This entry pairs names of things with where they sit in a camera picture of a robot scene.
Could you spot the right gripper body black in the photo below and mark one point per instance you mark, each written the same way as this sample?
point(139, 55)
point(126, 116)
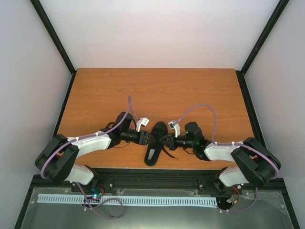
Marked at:
point(173, 146)

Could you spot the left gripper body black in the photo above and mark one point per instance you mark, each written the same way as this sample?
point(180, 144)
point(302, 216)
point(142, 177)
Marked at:
point(142, 133)

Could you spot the black canvas shoe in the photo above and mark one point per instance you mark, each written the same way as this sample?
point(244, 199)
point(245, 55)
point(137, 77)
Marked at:
point(154, 149)

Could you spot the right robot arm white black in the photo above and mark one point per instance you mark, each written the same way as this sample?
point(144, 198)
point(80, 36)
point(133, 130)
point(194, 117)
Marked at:
point(255, 165)

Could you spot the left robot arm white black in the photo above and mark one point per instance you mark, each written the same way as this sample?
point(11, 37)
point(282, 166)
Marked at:
point(57, 160)

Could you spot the left controller board with leds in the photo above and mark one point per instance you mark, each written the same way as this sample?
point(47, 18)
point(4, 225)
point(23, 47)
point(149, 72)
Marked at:
point(97, 194)

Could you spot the right wiring connector bundle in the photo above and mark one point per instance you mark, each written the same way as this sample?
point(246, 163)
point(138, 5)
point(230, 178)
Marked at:
point(234, 197)

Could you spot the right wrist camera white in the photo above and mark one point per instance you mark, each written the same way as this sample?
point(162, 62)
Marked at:
point(174, 125)

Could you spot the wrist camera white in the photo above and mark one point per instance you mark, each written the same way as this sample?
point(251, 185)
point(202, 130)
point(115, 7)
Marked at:
point(174, 125)
point(141, 122)

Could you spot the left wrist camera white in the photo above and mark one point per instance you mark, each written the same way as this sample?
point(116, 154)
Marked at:
point(141, 122)

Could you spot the black aluminium frame base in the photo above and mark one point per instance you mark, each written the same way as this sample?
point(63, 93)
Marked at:
point(270, 207)

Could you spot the right black frame post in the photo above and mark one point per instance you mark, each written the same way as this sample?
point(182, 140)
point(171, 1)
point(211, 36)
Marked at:
point(276, 14)

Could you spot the black frame post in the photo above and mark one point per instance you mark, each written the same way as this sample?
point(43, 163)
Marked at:
point(276, 14)
point(37, 5)

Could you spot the light blue cable duct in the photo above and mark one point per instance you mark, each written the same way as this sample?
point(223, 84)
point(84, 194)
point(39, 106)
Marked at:
point(134, 201)

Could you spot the left black frame post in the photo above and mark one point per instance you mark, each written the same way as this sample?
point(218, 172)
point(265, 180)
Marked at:
point(37, 5)

